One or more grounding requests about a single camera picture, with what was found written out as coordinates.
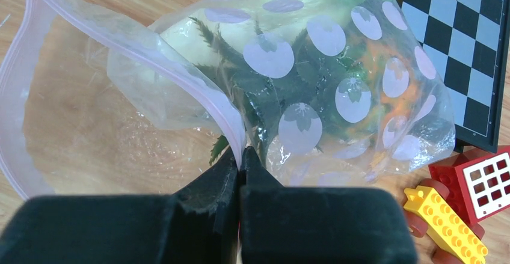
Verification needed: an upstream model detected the fake pineapple with green crown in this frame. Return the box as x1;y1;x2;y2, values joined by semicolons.
192;18;423;159

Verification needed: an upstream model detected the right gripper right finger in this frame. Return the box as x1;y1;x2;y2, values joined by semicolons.
240;147;418;263

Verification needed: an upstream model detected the yellow toy wagon block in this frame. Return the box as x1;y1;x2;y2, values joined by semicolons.
403;179;488;264

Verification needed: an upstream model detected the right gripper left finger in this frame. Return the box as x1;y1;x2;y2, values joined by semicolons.
1;150;239;263

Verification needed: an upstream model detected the red toy window block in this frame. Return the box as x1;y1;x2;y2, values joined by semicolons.
428;146;509;224

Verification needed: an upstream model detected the clear dotted zip bag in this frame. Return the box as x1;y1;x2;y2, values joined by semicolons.
1;0;456;198

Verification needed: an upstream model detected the black white checkerboard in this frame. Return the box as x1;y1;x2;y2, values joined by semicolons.
397;0;509;152

